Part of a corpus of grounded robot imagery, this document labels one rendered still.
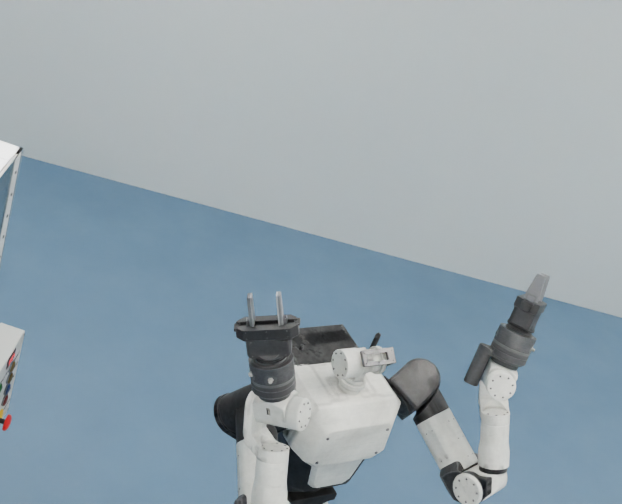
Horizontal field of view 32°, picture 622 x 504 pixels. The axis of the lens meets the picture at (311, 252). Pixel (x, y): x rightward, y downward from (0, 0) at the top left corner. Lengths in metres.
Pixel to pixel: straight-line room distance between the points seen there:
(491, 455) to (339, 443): 0.35
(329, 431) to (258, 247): 2.71
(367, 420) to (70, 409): 1.74
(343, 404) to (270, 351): 0.40
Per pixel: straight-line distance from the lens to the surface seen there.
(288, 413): 2.11
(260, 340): 2.04
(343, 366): 2.36
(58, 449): 3.83
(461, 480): 2.54
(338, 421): 2.40
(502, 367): 2.46
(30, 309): 4.33
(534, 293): 2.43
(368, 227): 5.24
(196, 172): 5.10
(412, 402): 2.54
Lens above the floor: 2.79
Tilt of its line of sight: 33 degrees down
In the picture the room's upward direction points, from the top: 21 degrees clockwise
